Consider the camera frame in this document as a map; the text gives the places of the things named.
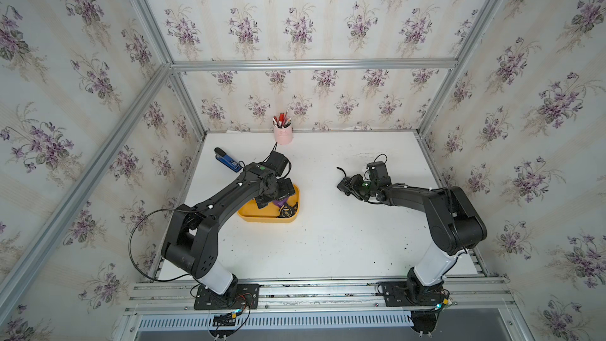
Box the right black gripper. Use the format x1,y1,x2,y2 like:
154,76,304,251
339,174,377,200

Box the purple tape measure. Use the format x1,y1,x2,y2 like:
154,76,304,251
272,198,288,208

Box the yellow plastic storage box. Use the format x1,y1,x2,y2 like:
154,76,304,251
238,185,300,224

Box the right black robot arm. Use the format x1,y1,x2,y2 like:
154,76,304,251
337,175,488,287

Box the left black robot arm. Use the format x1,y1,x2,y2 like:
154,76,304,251
161,160,295,296

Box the pink pen holder cup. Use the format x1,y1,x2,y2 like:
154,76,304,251
274,126,294,145

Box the red pens in cup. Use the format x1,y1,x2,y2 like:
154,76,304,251
272,112,292,129

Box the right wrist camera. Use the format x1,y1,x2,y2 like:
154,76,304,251
367,161,391,187

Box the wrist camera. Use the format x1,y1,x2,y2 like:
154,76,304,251
262,151,291,177
367,161,391,187

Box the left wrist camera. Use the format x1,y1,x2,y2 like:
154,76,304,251
262,151,291,177

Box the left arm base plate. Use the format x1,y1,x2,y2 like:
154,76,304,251
193,284,260,310

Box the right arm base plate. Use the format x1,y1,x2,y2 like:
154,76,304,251
377,279,450,308

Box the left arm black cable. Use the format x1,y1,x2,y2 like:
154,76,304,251
127,207,190,284

